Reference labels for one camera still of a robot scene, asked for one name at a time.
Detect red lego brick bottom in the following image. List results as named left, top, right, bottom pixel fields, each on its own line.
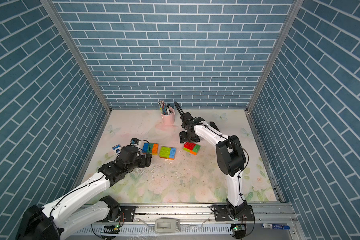
left=183, top=142, right=196, bottom=151

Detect white handheld device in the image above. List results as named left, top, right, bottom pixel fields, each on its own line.
left=154, top=218, right=180, bottom=234

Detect pink pen cup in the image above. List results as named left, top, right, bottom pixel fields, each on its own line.
left=161, top=107, right=175, bottom=126

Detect dark green lego brick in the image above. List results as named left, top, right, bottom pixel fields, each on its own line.
left=148, top=143, right=154, bottom=154

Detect red lego brick top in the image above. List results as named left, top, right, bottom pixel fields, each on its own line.
left=186, top=143, right=196, bottom=151

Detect blue lego brick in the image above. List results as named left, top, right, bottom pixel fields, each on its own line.
left=169, top=148, right=176, bottom=160
left=142, top=143, right=150, bottom=154

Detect blue white marker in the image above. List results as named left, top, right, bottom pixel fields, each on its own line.
left=262, top=223, right=291, bottom=230

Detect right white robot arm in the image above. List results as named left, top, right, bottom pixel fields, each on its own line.
left=178, top=109, right=250, bottom=219

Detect black stapler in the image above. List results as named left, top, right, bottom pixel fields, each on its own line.
left=209, top=122, right=220, bottom=132

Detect red lego brick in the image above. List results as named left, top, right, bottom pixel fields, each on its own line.
left=183, top=142, right=196, bottom=151
left=186, top=143, right=196, bottom=151

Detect pens in cup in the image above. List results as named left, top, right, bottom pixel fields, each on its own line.
left=158, top=100, right=171, bottom=116

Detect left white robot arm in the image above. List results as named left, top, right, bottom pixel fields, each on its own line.
left=15, top=139, right=152, bottom=240

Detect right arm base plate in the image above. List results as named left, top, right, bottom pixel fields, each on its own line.
left=210, top=204, right=255, bottom=222

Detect white blue small box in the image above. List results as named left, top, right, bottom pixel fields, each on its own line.
left=112, top=145, right=122, bottom=156

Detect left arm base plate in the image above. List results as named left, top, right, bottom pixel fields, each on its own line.
left=100, top=206, right=136, bottom=223

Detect lime lego brick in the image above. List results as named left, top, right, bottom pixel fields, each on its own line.
left=166, top=147, right=171, bottom=159
left=159, top=147, right=167, bottom=159

